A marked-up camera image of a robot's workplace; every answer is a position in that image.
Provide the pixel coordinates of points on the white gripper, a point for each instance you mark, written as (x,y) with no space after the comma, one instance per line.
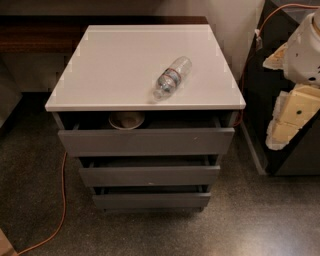
(304,56)

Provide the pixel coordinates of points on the clear plastic water bottle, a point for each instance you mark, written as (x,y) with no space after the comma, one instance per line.
(169,81)

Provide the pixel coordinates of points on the grey top drawer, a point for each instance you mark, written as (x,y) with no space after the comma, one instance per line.
(163,133)

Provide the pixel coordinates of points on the grey drawer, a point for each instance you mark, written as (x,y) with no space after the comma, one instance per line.
(152,197)
(163,133)
(148,171)

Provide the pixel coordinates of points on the grey bottom drawer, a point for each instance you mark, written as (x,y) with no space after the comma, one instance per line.
(152,197)

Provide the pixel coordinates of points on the grey middle drawer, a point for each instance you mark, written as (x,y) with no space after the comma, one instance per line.
(148,171)

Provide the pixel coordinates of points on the white top drawer cabinet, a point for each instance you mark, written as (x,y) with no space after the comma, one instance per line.
(115,69)

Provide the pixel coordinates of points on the white paper bowl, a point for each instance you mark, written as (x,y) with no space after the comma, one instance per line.
(126,120)

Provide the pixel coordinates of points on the dark wooden desk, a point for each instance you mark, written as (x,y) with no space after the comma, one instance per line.
(61,34)

